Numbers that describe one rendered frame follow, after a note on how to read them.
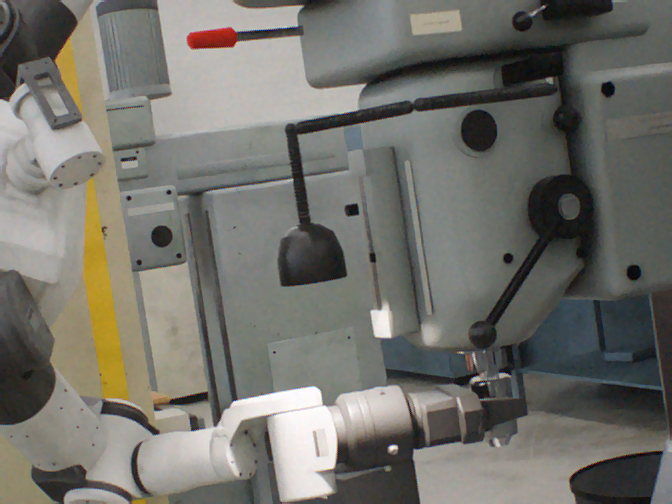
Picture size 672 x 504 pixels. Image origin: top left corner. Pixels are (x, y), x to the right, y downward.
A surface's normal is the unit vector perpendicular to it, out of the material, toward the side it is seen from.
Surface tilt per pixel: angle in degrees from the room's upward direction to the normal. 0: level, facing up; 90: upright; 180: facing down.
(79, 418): 95
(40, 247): 58
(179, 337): 90
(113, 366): 90
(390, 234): 90
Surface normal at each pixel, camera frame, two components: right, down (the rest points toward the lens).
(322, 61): -0.89, 0.16
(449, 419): 0.20, 0.02
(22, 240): 0.53, -0.58
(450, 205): -0.23, 0.09
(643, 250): 0.43, -0.02
